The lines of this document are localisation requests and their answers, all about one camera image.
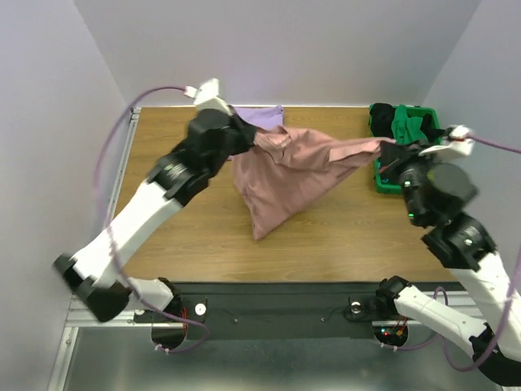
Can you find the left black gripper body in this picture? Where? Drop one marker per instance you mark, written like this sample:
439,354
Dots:
238,140

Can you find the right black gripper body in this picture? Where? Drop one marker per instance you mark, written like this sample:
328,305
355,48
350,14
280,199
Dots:
397,159

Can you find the purple t shirt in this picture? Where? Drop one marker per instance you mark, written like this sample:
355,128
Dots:
265,119

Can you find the pink printed t shirt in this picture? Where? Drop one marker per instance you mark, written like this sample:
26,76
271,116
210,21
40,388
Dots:
289,168

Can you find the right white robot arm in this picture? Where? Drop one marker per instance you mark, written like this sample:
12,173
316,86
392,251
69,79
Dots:
467,250

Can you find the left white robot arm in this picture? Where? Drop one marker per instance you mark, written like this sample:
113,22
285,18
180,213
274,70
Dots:
173,182

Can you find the green t shirt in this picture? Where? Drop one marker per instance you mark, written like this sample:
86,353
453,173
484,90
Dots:
406,129

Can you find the black t shirt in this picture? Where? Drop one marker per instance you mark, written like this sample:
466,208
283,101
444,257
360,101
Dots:
381,116

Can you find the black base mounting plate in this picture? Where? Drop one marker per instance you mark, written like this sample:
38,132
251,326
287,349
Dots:
256,311

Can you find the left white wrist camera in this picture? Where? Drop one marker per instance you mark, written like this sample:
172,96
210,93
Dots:
207,96

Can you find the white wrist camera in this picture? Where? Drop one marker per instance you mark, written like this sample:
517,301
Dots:
457,144
207,96

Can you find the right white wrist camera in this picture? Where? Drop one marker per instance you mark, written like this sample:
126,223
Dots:
457,144

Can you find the right aluminium rail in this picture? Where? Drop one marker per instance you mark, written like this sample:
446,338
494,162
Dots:
459,301

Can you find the aluminium rail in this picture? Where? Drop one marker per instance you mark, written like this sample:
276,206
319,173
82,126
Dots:
459,301
118,171

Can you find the left aluminium rail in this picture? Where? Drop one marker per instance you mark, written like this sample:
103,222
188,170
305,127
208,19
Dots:
118,171

